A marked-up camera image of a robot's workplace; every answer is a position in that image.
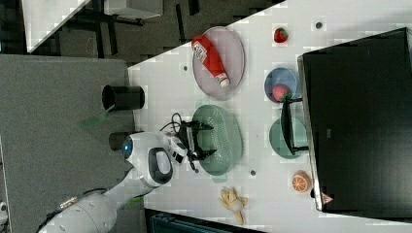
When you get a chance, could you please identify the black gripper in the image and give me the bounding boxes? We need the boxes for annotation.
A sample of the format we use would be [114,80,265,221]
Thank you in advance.
[178,120,216,160]

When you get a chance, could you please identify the mint green plastic strainer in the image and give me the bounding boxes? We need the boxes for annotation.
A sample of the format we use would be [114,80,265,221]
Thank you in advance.
[192,105,243,176]

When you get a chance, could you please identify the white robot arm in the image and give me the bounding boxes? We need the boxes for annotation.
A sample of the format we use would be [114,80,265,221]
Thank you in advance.
[36,120,214,233]

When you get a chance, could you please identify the peeled toy banana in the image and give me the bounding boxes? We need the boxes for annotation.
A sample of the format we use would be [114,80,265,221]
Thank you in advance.
[219,188,248,225]

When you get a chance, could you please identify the black pot with spatula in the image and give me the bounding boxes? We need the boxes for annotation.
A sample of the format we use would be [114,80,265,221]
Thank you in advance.
[102,85,145,111]

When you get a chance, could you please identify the mint green cup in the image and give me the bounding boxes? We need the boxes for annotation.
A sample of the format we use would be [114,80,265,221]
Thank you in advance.
[269,117,308,159]

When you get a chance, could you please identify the red ketchup bottle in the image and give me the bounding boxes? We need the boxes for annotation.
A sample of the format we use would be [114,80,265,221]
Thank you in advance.
[191,35,230,87]

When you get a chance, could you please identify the red strawberry in blue cup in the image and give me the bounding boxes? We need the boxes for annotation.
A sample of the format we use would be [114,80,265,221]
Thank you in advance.
[272,84,292,102]

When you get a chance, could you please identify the blue cup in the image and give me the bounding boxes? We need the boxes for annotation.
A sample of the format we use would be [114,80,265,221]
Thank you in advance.
[264,68,298,103]

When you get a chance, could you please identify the grey round plate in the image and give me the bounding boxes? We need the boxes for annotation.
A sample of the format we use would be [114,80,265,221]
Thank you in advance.
[192,26,245,101]

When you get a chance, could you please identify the green plastic spatula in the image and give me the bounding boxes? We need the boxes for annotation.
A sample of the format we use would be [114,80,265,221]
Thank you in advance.
[79,105,115,128]

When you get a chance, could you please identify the toy orange half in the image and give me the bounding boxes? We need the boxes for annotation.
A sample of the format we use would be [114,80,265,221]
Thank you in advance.
[292,171,312,192]

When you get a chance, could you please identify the red toy strawberry on table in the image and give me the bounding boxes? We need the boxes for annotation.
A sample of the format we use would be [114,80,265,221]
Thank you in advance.
[274,27,289,44]

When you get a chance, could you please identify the black and silver toaster oven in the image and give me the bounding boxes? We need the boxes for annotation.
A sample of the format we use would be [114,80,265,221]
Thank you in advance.
[298,28,412,222]

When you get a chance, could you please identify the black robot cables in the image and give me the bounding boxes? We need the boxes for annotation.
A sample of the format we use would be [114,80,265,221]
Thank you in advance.
[158,112,199,174]

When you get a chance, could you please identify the blue metal frame rail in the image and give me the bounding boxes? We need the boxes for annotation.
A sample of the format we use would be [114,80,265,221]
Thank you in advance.
[145,209,263,233]

